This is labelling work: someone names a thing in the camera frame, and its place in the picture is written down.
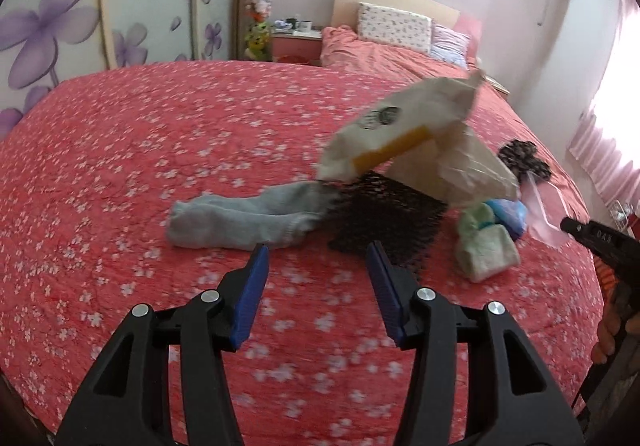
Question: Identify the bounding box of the grey sock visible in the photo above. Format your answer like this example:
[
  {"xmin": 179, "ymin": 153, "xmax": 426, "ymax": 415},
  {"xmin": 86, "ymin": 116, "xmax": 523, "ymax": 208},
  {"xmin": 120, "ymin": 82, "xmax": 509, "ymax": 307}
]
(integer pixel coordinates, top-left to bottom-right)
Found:
[{"xmin": 167, "ymin": 181, "xmax": 342, "ymax": 249}]

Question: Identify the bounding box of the black mesh net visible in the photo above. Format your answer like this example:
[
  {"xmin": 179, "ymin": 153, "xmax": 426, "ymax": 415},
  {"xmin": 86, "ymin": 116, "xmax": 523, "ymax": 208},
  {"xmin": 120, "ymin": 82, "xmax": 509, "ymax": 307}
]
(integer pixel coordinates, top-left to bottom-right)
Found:
[{"xmin": 327, "ymin": 170, "xmax": 449, "ymax": 273}]

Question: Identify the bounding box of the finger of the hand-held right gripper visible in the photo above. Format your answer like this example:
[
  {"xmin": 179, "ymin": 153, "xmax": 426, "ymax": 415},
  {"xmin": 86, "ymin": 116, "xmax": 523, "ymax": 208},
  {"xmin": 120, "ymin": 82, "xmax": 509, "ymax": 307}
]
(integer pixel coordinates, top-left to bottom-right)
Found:
[{"xmin": 560, "ymin": 217, "xmax": 640, "ymax": 258}]

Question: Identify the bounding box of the beige paper bag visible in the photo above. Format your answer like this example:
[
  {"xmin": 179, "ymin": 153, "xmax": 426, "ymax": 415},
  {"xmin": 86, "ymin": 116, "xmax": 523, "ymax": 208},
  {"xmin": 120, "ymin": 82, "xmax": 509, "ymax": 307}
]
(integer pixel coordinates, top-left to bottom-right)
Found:
[{"xmin": 315, "ymin": 69, "xmax": 521, "ymax": 208}]

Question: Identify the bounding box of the plush toy display tower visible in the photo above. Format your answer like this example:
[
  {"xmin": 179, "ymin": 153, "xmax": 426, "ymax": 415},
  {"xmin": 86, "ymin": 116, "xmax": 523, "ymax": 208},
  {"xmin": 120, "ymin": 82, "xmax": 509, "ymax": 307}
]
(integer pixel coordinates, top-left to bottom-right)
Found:
[{"xmin": 243, "ymin": 0, "xmax": 279, "ymax": 60}]

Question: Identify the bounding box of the clear plastic wrapper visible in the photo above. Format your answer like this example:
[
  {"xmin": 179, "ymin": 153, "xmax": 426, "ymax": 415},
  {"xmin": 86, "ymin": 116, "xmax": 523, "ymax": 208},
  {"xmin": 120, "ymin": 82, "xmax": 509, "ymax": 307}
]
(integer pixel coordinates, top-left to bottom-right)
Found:
[{"xmin": 517, "ymin": 177, "xmax": 569, "ymax": 249}]

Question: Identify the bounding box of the red floral blanket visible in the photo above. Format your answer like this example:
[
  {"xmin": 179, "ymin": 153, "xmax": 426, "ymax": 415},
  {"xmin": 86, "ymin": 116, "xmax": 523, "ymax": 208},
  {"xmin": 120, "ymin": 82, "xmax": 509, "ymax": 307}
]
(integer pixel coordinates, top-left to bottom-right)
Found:
[{"xmin": 0, "ymin": 59, "xmax": 608, "ymax": 446}]

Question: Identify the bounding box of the blue rolled sock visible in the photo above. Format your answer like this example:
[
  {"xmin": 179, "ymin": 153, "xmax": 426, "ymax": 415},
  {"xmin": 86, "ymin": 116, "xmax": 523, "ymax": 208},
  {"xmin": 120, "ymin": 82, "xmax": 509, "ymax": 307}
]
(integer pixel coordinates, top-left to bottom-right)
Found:
[{"xmin": 484, "ymin": 197, "xmax": 529, "ymax": 242}]

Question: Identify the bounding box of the flower print sliding wardrobe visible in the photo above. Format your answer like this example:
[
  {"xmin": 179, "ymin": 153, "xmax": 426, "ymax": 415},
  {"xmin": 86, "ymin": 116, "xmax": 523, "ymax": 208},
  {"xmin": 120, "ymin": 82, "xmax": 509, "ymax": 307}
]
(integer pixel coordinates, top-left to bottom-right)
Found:
[{"xmin": 0, "ymin": 0, "xmax": 247, "ymax": 143}]

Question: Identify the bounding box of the white wire rack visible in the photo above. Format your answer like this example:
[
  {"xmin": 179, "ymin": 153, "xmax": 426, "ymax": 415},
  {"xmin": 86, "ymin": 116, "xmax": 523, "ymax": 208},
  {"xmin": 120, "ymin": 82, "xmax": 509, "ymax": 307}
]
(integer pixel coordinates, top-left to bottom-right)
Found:
[{"xmin": 607, "ymin": 199, "xmax": 634, "ymax": 230}]

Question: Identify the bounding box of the person's right hand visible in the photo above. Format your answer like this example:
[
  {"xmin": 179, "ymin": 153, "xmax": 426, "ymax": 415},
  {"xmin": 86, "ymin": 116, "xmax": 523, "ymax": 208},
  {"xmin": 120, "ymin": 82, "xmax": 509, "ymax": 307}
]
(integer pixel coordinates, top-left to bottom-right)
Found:
[{"xmin": 591, "ymin": 282, "xmax": 633, "ymax": 363}]

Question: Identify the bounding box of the pink curtain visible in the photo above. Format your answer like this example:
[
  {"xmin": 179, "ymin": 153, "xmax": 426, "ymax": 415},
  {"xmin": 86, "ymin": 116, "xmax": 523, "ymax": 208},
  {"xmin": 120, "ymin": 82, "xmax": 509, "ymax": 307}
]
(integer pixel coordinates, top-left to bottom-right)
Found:
[{"xmin": 566, "ymin": 0, "xmax": 640, "ymax": 208}]

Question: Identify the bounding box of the pink striped pillow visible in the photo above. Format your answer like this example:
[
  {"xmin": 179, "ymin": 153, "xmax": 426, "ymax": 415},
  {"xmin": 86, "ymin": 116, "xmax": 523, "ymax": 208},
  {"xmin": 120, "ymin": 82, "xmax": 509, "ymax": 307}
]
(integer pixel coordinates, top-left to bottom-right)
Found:
[{"xmin": 431, "ymin": 24, "xmax": 474, "ymax": 65}]

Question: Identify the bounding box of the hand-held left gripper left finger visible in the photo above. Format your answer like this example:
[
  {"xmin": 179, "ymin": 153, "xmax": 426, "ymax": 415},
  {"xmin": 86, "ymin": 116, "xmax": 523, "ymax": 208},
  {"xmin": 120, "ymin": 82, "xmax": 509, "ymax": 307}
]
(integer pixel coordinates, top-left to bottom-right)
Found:
[{"xmin": 54, "ymin": 243, "xmax": 271, "ymax": 446}]

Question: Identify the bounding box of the bed with pink duvet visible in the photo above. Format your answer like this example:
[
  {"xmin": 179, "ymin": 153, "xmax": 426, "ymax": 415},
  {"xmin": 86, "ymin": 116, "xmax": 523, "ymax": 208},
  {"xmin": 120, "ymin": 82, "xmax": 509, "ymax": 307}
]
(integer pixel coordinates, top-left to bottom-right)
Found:
[{"xmin": 320, "ymin": 25, "xmax": 482, "ymax": 83}]

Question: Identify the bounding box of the black floral hair scrunchie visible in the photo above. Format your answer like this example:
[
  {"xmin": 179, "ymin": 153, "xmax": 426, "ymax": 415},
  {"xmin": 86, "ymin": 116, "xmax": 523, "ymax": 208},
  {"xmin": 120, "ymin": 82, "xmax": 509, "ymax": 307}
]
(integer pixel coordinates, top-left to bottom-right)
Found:
[{"xmin": 497, "ymin": 138, "xmax": 552, "ymax": 185}]

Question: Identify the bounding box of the green and white sock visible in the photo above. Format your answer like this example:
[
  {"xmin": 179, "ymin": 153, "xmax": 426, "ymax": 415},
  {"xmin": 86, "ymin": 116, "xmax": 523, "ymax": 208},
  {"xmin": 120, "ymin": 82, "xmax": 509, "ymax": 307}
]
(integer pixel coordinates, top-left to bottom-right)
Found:
[{"xmin": 454, "ymin": 203, "xmax": 522, "ymax": 283}]

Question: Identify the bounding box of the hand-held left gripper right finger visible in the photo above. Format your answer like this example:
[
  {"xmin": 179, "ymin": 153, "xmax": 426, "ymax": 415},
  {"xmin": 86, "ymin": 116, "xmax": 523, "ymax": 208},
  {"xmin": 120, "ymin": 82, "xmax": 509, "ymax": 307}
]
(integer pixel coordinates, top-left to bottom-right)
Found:
[{"xmin": 364, "ymin": 241, "xmax": 586, "ymax": 446}]

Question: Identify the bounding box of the white floral pillow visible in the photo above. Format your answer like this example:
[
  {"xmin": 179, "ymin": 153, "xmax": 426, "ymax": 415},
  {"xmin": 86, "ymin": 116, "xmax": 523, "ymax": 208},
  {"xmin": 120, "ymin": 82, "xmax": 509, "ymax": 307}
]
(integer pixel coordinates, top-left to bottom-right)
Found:
[{"xmin": 356, "ymin": 2, "xmax": 434, "ymax": 55}]

